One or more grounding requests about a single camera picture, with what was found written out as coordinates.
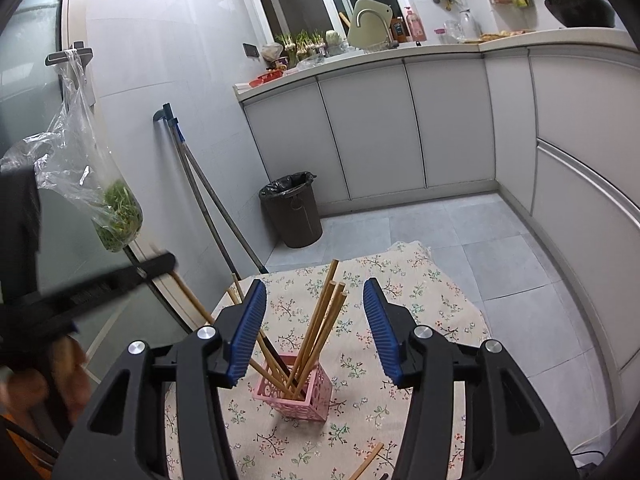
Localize pink soap bottle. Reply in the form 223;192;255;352
404;6;427;42

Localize person's left hand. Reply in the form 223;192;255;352
0;337;92;426

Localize clear glass pitcher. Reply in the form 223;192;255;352
457;8;481;41

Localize brown trash bin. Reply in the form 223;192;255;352
259;171;323;249

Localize frosted glass door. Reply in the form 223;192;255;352
0;0;191;401

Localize white kitchen countertop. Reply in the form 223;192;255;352
232;25;640;102

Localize floral tablecloth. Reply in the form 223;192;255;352
165;241;493;480

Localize light wooden chopstick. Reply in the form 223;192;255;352
345;441;385;480
356;452;383;480
172;272;214;324

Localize dark wall mop holder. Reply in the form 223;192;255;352
152;102;179;126

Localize beige cutting board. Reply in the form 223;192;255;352
346;0;396;51

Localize sprouting garlic bulbs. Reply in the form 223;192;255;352
275;30;326;58

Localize black bin liner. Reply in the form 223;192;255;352
259;171;318;199

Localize black door handle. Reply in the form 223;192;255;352
45;42;94;66

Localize pink perforated chopstick holder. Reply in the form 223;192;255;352
252;354;333;423

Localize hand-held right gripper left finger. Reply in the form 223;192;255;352
52;279;268;480

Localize grey metal mop handle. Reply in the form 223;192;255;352
171;120;241;283
184;152;267;275

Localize black wok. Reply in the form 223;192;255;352
502;0;617;28

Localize bunch of wooden chopsticks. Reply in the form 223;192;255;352
227;259;348;403

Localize steel kitchen faucet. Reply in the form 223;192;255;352
356;8;393;46

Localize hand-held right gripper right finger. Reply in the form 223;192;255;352
362;277;581;480

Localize black chopstick with gold band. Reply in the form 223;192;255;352
257;335;300;391

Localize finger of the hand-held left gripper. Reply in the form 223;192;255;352
37;252;177;323

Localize clear plastic bag of greens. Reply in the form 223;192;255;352
0;50;143;253

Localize black power cable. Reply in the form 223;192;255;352
570;452;608;480

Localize row of grey cabinet doors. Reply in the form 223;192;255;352
239;40;640;376

